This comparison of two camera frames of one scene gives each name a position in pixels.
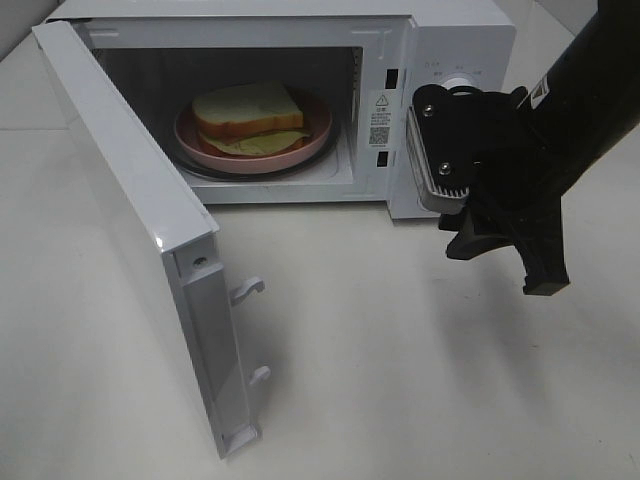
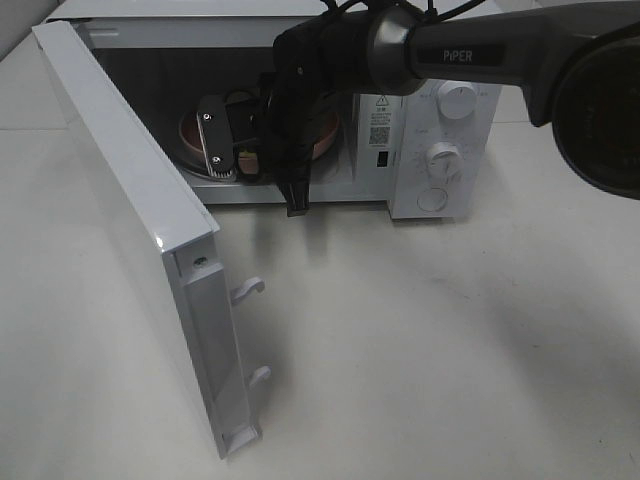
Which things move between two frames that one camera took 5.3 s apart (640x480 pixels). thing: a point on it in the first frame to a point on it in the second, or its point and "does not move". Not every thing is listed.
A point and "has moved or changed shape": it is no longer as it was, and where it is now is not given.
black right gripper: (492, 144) to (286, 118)
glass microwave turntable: (325, 158) to (321, 176)
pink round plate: (316, 120) does not move
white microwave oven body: (292, 101) does not move
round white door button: (427, 201) has moved or changed shape
